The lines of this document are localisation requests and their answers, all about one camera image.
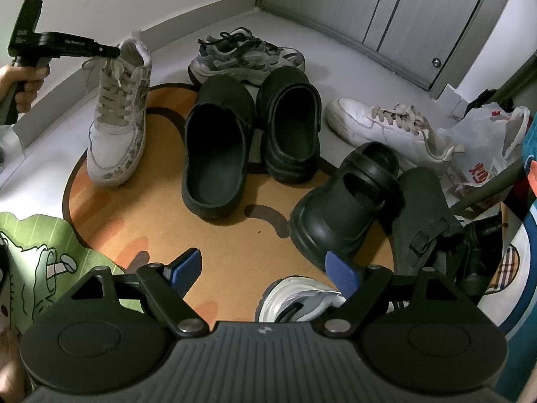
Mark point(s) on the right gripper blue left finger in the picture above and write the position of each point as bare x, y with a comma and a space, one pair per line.
165, 287

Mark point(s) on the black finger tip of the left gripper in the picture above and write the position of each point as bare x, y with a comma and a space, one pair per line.
107, 51

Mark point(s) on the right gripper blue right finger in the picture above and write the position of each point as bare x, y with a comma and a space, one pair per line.
365, 290

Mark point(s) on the black chunky strap shoe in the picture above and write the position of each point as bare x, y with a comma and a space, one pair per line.
337, 215

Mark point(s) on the white floral high-top sneaker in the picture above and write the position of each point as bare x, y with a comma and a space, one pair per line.
117, 135

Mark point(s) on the grey blue running shoe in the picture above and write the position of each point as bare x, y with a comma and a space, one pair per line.
241, 55

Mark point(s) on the black clog one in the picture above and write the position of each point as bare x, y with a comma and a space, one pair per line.
218, 136
289, 115

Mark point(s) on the person's left hand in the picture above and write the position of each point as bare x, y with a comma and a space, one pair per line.
32, 79

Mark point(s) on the orange round floor mat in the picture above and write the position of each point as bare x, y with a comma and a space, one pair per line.
146, 221

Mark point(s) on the dark grey buckle sandal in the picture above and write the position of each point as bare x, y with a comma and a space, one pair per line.
425, 233

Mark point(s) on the green cartoon cloth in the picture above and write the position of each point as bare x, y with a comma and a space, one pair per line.
41, 259

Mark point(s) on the white low-top sneaker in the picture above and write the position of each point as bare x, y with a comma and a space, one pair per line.
402, 128

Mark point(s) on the teal cartoon bag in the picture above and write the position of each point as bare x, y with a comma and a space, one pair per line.
510, 301

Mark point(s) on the white red plastic bag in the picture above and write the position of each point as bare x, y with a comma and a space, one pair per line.
489, 140

